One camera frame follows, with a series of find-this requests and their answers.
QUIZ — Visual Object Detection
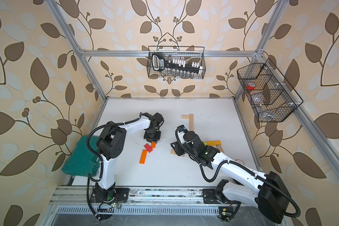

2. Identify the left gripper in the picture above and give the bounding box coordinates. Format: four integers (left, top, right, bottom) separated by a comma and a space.
145, 128, 163, 143

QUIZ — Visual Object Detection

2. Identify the red block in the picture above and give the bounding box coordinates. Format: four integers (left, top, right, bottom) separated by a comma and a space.
144, 144, 153, 153

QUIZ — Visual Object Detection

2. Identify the wood long block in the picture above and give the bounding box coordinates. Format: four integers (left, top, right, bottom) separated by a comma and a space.
189, 114, 194, 131
170, 149, 185, 157

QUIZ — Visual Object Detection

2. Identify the amber yellow block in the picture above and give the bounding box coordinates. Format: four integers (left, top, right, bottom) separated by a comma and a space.
207, 140, 222, 146

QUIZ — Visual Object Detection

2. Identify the wood small block lowest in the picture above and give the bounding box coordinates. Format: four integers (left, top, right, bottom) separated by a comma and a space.
216, 145, 224, 153

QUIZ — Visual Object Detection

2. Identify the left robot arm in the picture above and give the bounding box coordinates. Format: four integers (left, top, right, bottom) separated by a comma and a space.
86, 113, 164, 221

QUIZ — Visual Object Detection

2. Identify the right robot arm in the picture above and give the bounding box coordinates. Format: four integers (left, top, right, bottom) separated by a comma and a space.
170, 125, 301, 224

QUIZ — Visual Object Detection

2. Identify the red tape roll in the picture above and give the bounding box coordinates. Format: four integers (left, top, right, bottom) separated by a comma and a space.
235, 159, 245, 165

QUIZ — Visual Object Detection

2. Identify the black socket tool set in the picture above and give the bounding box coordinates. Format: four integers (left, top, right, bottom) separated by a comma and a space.
147, 52, 205, 76

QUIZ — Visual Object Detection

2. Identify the red cup in basket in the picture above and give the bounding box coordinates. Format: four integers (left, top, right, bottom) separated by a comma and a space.
246, 82, 256, 91

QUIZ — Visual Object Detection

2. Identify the back wire basket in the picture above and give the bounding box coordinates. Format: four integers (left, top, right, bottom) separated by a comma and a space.
147, 45, 206, 80

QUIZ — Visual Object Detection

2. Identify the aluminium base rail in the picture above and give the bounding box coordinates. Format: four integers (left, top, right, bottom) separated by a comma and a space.
49, 186, 283, 217

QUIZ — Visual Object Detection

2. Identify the side wire basket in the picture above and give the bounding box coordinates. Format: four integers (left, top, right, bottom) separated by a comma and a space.
237, 59, 303, 122

